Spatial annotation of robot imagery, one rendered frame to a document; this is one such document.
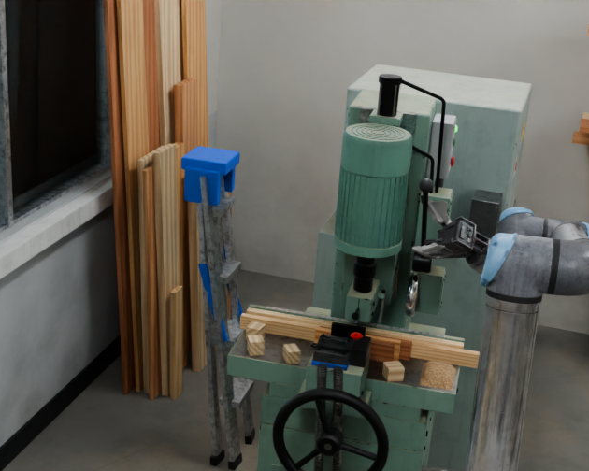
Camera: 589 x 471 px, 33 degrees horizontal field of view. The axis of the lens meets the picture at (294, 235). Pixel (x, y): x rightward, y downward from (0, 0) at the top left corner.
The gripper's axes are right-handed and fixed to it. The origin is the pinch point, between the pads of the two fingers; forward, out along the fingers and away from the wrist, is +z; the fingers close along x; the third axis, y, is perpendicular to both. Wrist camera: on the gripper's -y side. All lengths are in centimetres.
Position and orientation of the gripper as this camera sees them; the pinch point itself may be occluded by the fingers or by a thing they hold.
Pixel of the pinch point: (413, 221)
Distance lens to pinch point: 246.3
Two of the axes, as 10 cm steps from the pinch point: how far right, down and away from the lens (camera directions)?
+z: -8.1, -4.2, -4.2
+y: 5.5, -2.8, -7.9
